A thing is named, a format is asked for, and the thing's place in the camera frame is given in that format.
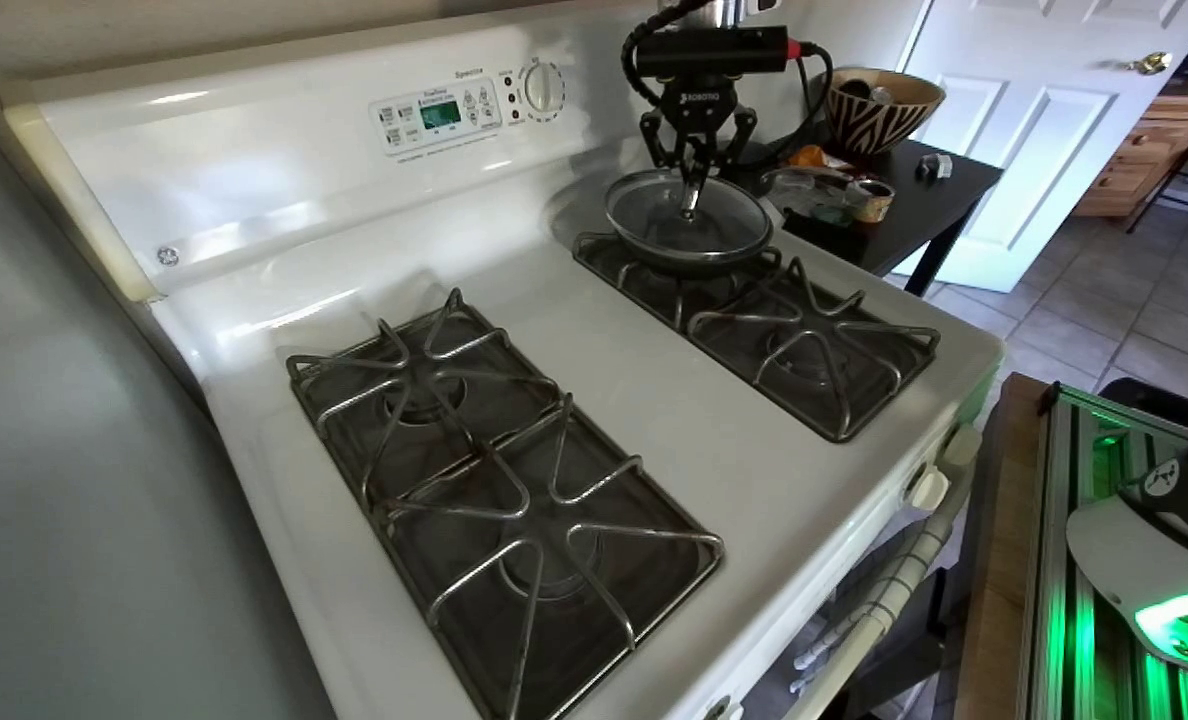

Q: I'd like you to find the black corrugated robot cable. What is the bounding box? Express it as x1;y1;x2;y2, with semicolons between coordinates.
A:
616;0;841;172

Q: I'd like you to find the black double burner grate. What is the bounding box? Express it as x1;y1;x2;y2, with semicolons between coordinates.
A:
283;284;731;720
570;224;943;447

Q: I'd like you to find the round glass pan lid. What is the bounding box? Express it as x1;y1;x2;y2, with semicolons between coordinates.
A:
603;168;778;263

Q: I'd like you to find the wooden cabinet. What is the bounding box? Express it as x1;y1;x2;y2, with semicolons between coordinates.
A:
1074;85;1188;228

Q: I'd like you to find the grey refrigerator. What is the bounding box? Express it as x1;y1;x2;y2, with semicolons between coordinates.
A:
0;85;345;720

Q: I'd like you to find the metal robot mount frame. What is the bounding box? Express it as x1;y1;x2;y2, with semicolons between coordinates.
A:
1030;381;1188;720

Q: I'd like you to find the wooden plank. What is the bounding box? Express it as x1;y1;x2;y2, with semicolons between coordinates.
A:
949;373;1064;720

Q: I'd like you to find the white panel door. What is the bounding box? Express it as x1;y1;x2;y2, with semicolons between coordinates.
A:
884;0;1188;301

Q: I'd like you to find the white oven door handle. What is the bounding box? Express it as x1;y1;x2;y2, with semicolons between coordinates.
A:
778;454;974;720

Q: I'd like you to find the small round cup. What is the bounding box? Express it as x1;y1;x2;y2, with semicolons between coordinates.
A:
844;174;905;228

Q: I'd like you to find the white gas stove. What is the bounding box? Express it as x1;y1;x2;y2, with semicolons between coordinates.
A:
0;0;1013;720

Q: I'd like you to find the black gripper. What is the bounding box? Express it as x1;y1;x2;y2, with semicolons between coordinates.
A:
637;69;766;184

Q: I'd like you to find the black side table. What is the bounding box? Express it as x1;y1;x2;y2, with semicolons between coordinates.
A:
761;126;1007;301

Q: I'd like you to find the brass door handle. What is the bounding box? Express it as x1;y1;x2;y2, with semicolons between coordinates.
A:
1106;48;1176;81

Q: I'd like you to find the patterned round bowl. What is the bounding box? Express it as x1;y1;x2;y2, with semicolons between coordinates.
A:
811;63;952;168

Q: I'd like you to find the white stove dial knob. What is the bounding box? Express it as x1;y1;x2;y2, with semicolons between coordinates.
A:
517;55;572;122

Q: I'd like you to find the wrist stereo camera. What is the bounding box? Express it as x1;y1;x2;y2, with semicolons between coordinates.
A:
630;24;795;81

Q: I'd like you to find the stove control panel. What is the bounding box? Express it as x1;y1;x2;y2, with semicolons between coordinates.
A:
370;55;578;168

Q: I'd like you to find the small dark table object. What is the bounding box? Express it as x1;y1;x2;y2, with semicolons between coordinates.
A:
913;147;959;189

